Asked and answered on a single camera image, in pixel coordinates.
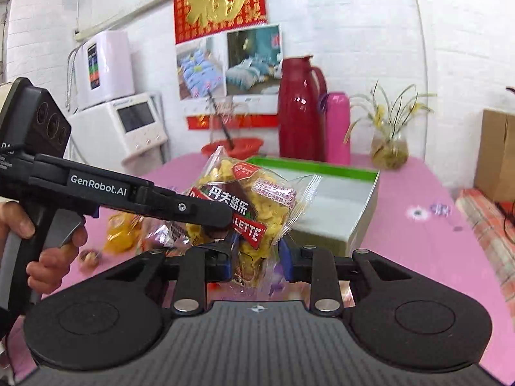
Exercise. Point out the white water purifier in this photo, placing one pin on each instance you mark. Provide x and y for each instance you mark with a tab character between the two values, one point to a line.
103	69

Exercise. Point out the yellow chips clear snack bag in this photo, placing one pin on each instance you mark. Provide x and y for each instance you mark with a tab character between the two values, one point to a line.
264	205

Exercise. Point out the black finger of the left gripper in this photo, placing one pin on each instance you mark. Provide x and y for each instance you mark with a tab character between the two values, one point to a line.
165	204

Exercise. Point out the red gold fu poster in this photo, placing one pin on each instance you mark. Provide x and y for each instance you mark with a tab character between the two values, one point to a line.
200	18

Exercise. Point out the red plastic basket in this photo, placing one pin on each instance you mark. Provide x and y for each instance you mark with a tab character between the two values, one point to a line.
241	148

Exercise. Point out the pink floral tablecloth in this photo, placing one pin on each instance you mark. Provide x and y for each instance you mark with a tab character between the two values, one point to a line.
443	248

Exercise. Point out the glass pitcher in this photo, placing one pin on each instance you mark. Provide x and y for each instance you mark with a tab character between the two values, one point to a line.
221	116

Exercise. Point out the brown cardboard box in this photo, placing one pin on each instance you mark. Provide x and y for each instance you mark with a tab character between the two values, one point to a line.
495	162

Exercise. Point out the pink thermos bottle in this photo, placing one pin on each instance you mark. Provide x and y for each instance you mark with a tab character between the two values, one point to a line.
335	107

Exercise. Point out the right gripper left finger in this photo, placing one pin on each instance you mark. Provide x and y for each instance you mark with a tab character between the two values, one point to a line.
201	265

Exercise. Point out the bedding calendar poster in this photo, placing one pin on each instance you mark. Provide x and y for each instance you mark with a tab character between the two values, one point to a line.
236	74

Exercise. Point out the yellow soft bread packet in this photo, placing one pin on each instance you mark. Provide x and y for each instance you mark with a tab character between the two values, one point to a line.
123	233

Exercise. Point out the dark red thermos jug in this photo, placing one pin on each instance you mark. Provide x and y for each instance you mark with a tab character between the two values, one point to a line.
300	123

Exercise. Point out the white appliance with screen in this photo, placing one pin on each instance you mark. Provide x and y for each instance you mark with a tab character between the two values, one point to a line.
123	135

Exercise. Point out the glass vase with plant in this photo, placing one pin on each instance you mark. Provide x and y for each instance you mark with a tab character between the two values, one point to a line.
389	118

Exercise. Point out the green white cardboard box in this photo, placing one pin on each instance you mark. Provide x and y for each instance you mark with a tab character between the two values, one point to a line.
342	208

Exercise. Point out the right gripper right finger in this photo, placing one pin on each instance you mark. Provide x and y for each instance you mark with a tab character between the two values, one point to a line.
319	268

